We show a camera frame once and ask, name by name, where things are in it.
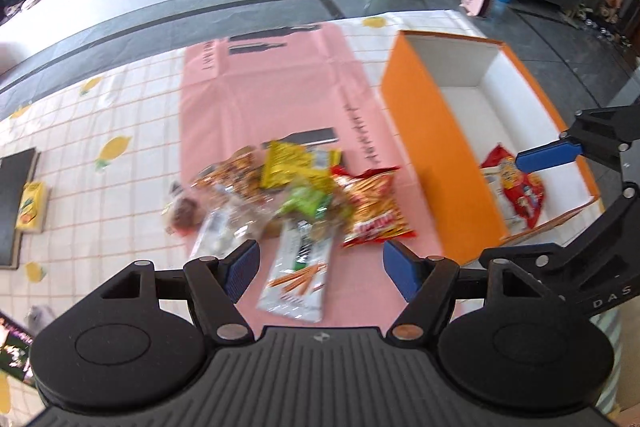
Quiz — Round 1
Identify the black book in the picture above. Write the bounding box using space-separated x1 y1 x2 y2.
0 147 40 270

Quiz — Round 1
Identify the mixed nut brittle pack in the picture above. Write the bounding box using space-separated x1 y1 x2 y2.
189 146 268 210

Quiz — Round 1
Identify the pink plastic mat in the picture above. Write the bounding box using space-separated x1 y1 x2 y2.
179 23 442 334

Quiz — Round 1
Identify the clear pack of white balls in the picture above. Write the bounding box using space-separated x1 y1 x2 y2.
189 200 271 260

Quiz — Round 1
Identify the yellow tissue pack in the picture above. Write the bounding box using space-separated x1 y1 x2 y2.
15 181 49 233

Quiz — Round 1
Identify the brown cake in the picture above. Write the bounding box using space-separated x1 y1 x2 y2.
162 182 206 236

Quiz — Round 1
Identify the red snack bag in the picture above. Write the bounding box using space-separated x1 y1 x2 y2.
480 144 546 232

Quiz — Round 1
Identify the yellow snack packet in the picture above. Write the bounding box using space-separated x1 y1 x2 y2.
260 141 342 191

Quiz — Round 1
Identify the white pretzel stick box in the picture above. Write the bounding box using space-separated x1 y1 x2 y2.
257 219 335 323

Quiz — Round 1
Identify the orange cardboard box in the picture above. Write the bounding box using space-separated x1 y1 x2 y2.
380 30 603 265

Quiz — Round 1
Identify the Mimi shrimp stick bag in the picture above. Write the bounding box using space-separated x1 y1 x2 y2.
331 166 416 248

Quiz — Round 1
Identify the green nut packet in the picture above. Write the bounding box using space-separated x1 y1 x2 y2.
277 183 352 241

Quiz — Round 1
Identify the smartphone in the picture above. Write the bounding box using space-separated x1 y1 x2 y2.
0 314 35 387

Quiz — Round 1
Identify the lemon pattern tablecloth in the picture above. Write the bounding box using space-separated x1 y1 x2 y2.
1 10 476 322

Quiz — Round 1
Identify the white green snack bag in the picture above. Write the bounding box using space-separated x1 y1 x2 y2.
480 167 526 235

